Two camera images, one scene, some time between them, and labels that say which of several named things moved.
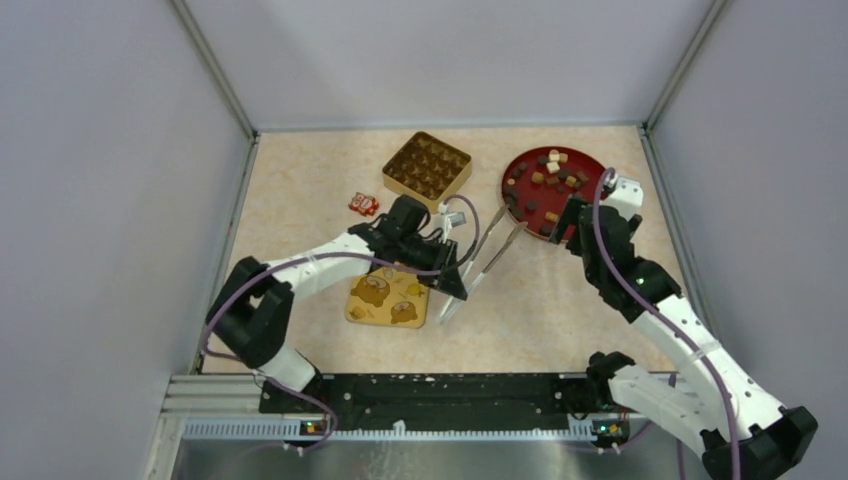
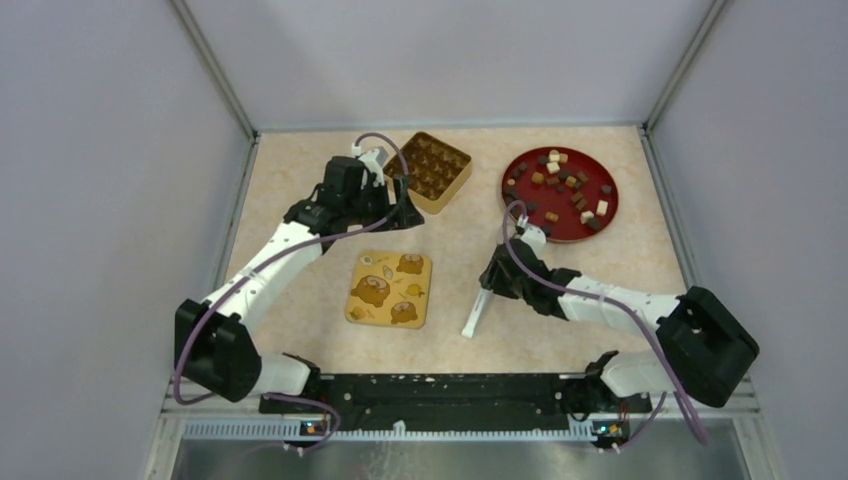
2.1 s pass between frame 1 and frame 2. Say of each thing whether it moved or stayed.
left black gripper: moved
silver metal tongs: moved
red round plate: stayed
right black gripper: moved
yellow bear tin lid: stayed
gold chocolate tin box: stayed
